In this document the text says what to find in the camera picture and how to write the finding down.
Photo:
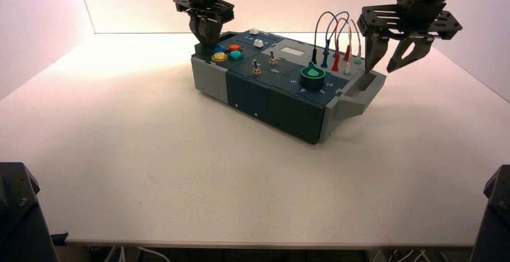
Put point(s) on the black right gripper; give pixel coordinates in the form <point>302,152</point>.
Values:
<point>414,17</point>

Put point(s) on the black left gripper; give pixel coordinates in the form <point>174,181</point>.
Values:
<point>203,7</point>

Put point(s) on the blue grey control panel box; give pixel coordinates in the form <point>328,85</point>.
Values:
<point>247,97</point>

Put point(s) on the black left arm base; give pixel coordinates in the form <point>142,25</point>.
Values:
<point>20,216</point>

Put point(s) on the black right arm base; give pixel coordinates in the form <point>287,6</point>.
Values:
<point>494,220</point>

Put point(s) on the blue push button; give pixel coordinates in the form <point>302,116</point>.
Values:
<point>219,48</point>

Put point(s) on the red push button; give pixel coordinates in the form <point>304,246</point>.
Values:
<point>234,48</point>

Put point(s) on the teal push button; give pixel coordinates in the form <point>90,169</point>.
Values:
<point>236,55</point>

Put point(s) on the green rotary selector knob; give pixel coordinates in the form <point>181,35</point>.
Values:
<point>312,78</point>

